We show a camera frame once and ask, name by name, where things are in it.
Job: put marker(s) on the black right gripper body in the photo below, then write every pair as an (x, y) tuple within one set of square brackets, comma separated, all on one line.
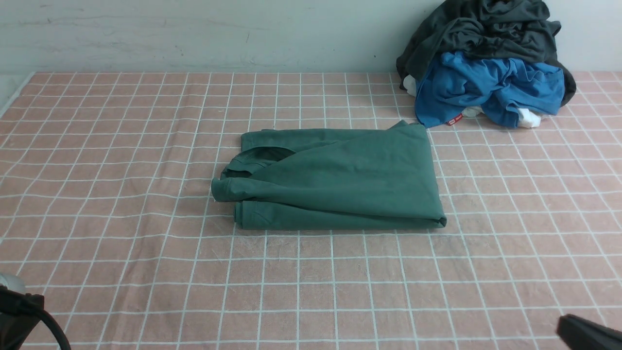
[(581, 334)]

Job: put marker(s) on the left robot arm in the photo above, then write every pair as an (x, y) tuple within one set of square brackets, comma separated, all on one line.
[(15, 329)]

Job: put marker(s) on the green long-sleeve top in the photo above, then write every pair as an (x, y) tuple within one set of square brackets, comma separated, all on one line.
[(333, 179)]

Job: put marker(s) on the pink grid tablecloth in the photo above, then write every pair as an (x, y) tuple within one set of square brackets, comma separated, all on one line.
[(214, 211)]

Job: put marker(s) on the blue garment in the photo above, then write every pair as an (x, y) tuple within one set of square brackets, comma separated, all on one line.
[(500, 86)]

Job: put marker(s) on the dark grey garment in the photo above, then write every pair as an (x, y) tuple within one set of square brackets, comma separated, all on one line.
[(485, 29)]

